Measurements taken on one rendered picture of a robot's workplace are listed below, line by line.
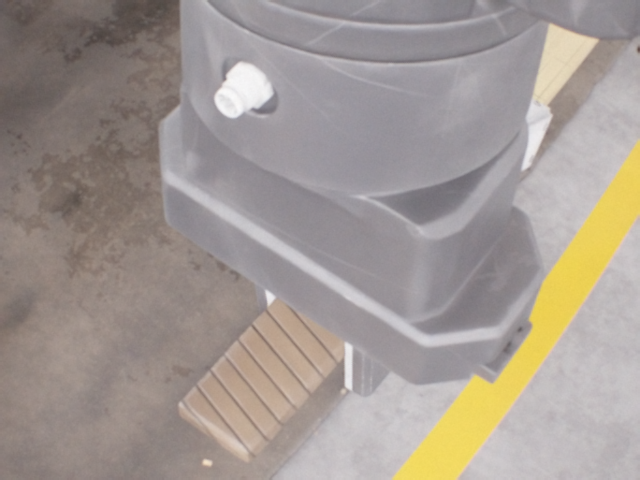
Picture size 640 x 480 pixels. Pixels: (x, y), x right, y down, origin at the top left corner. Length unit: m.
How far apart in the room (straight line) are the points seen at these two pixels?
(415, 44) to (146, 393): 1.44
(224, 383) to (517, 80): 0.15
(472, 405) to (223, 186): 1.37
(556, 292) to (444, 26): 1.59
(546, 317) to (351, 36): 1.56
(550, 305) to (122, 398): 0.68
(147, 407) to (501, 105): 1.40
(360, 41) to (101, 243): 1.58
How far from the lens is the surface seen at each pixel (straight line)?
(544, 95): 0.43
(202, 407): 0.34
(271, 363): 0.35
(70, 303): 1.73
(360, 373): 0.36
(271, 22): 0.22
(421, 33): 0.21
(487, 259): 0.31
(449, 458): 1.61
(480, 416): 1.65
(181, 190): 0.32
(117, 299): 1.72
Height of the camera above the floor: 1.45
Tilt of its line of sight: 54 degrees down
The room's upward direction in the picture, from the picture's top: 6 degrees clockwise
